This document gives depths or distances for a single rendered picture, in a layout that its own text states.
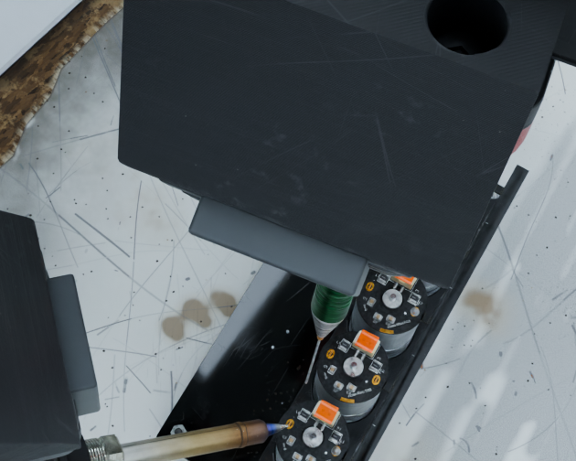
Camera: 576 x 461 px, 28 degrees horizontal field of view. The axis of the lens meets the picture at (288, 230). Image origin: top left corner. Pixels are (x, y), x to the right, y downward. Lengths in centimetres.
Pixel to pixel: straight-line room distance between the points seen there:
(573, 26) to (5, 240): 10
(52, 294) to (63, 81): 30
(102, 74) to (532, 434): 23
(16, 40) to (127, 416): 17
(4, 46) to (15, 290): 32
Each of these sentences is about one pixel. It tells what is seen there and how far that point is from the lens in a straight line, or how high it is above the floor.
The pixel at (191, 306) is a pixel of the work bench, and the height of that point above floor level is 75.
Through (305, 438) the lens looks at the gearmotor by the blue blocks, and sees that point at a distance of 39.
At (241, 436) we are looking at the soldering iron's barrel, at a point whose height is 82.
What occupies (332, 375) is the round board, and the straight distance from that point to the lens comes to 40.
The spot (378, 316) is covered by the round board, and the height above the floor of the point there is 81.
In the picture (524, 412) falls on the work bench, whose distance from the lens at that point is 47.
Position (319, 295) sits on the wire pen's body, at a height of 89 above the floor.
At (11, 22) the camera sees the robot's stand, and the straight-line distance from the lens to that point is 53.
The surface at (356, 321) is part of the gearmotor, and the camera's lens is 42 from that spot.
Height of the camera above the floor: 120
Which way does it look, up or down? 71 degrees down
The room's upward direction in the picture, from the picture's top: 3 degrees clockwise
